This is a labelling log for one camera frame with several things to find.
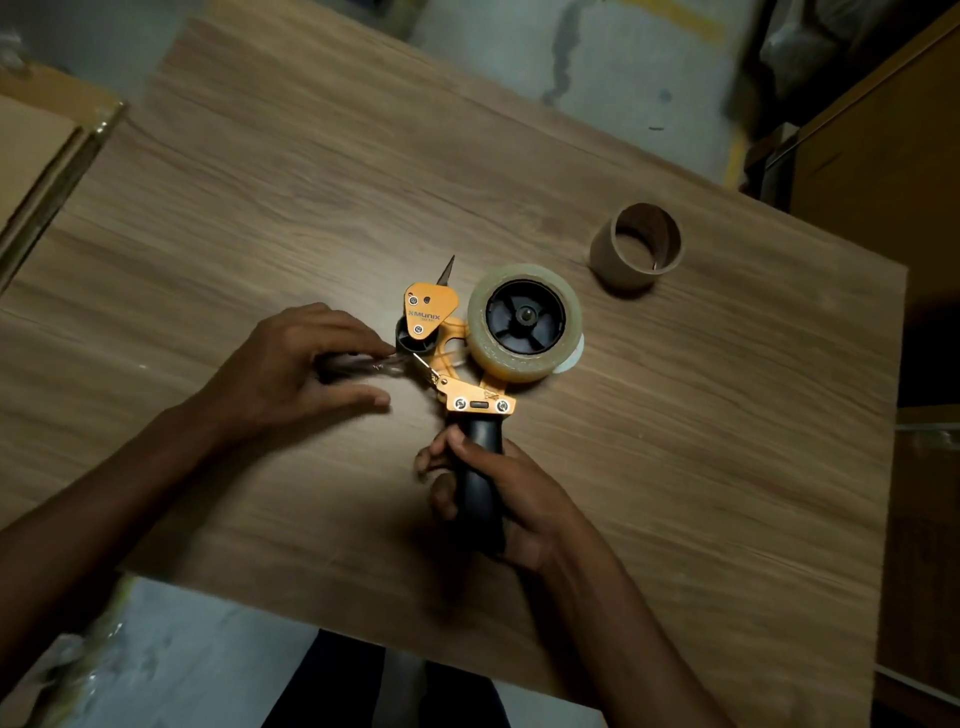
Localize person's right hand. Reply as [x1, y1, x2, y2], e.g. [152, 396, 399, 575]
[414, 425, 594, 575]

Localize person's left hand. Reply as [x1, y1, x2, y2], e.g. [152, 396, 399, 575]
[189, 302, 396, 450]

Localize clear tape strip end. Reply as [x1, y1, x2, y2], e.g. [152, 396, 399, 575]
[318, 351, 414, 382]

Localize orange black tape dispenser gun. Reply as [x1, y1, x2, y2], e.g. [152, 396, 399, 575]
[393, 255, 588, 560]

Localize person's left forearm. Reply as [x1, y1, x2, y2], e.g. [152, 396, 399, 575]
[0, 401, 234, 695]

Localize person's right forearm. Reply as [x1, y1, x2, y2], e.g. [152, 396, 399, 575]
[525, 525, 732, 728]

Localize clear packing tape roll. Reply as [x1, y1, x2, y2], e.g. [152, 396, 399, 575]
[466, 263, 586, 386]

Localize person's dark trousers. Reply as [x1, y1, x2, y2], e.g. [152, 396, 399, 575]
[261, 628, 513, 728]

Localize empty brown cardboard tape core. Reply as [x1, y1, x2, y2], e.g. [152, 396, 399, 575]
[588, 202, 684, 294]

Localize crumpled clear plastic wrap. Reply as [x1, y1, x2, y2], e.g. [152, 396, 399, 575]
[0, 577, 144, 728]

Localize brown cardboard box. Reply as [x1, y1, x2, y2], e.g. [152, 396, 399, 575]
[0, 61, 129, 294]

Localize wooden cabinet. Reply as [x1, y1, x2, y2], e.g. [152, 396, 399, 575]
[750, 3, 960, 728]

